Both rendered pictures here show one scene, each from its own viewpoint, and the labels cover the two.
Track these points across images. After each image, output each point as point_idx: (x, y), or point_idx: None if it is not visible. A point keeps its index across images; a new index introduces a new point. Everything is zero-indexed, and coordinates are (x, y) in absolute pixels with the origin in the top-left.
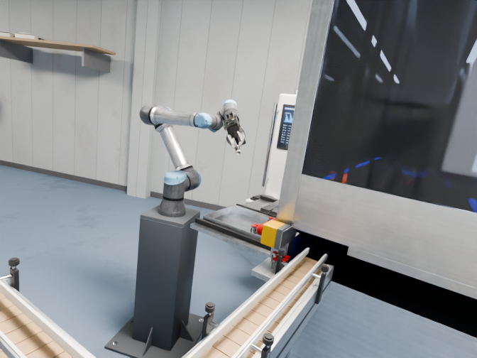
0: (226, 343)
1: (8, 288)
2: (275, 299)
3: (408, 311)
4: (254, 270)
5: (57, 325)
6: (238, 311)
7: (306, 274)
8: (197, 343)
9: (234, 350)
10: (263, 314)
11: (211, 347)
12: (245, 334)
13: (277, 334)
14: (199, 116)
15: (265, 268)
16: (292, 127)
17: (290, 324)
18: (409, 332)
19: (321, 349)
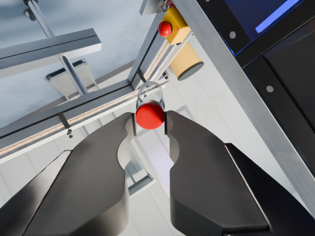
0: (149, 73)
1: (79, 123)
2: (166, 48)
3: None
4: (144, 15)
5: (99, 106)
6: (154, 75)
7: (189, 37)
8: (140, 80)
9: (152, 72)
10: (160, 58)
11: (145, 77)
12: (154, 67)
13: (165, 61)
14: None
15: (153, 4)
16: (257, 130)
17: (171, 54)
18: None
19: None
